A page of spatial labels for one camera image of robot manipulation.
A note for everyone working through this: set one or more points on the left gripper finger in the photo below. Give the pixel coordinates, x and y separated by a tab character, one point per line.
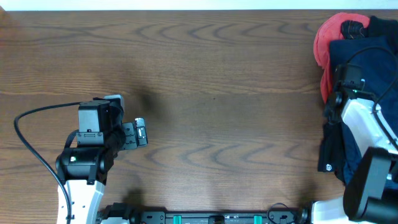
139	122
141	136

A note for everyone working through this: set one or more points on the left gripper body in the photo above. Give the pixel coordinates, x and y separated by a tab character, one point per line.
130	140

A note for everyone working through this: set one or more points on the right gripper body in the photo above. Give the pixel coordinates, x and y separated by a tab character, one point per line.
330	112

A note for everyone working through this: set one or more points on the navy blue shorts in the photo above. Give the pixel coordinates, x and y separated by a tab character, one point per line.
372	55

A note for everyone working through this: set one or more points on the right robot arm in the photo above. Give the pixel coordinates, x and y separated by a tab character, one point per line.
365	199

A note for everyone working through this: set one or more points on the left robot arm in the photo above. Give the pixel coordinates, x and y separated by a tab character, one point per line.
88	156

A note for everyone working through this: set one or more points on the black garment with logo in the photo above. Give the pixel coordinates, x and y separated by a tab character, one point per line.
332	151

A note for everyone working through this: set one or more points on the navy blue shirt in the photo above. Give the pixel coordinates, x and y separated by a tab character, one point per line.
351	155

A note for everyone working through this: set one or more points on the red cloth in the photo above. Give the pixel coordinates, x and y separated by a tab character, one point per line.
331	30

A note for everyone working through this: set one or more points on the dark striped garment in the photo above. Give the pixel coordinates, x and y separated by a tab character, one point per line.
352	30

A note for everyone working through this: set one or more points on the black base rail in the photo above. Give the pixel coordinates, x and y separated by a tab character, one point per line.
277	214

